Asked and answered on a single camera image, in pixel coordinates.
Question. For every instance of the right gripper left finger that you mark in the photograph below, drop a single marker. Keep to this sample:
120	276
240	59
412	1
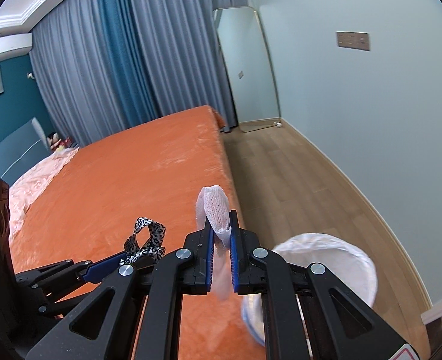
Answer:
161	295

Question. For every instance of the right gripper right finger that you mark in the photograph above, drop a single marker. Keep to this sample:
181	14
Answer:
308	312

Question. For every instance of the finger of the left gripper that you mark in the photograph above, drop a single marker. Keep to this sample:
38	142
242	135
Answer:
97	271

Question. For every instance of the pink mesh ribbon strip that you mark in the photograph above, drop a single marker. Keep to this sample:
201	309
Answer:
213	206

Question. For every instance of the white bin liner bag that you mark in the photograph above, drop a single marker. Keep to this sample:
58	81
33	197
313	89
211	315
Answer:
350	264

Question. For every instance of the orange plush bed cover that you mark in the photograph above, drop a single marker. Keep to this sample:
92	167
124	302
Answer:
87	212

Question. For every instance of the plush toy on nightstand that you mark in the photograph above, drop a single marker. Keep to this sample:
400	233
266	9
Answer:
56	142

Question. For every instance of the blue padded headboard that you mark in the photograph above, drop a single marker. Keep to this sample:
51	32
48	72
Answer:
22	150

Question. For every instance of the gold framed floor mirror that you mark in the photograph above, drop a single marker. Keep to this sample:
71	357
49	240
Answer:
247	62

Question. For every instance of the grey blue curtain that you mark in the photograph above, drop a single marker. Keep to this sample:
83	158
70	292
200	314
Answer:
103	66

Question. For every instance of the white air conditioner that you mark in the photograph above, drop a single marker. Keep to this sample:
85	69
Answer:
15	45

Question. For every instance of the bronze wall switch panel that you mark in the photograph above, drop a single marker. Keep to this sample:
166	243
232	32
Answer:
353	40

